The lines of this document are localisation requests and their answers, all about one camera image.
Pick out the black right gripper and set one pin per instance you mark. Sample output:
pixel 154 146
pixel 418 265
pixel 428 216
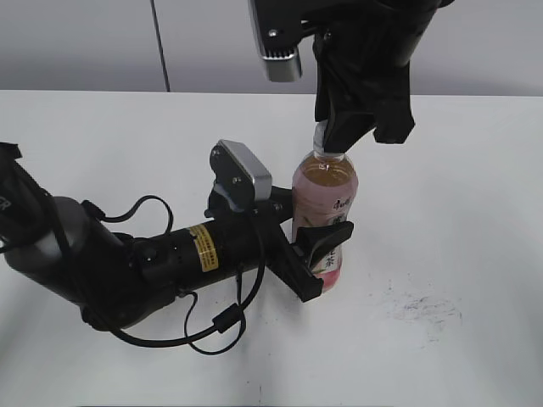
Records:
pixel 363 51

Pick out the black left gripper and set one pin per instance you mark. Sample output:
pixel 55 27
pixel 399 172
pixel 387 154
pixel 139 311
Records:
pixel 201 255

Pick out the pink oolong tea bottle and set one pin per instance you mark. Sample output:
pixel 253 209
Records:
pixel 324 187

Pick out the white bottle cap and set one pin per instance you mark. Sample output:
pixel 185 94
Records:
pixel 318 139

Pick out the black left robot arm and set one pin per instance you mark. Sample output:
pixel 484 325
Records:
pixel 117 280

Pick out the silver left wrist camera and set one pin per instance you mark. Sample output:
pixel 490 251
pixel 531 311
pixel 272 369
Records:
pixel 241 178

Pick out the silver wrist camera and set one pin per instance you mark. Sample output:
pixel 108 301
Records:
pixel 278 27
pixel 241 178

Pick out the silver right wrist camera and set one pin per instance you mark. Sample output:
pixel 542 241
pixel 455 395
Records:
pixel 278 27

